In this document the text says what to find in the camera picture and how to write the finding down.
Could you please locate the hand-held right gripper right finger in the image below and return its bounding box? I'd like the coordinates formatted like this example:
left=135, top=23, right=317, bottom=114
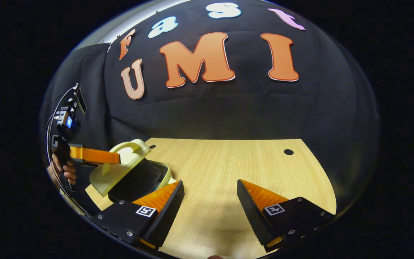
left=236, top=179, right=336, bottom=252

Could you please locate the pale yellow suitcase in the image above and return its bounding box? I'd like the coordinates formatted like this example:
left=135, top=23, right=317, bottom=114
left=89, top=139, right=173, bottom=203

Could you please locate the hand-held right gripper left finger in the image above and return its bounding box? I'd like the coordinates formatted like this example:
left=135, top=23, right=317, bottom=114
left=91, top=180, right=185, bottom=250

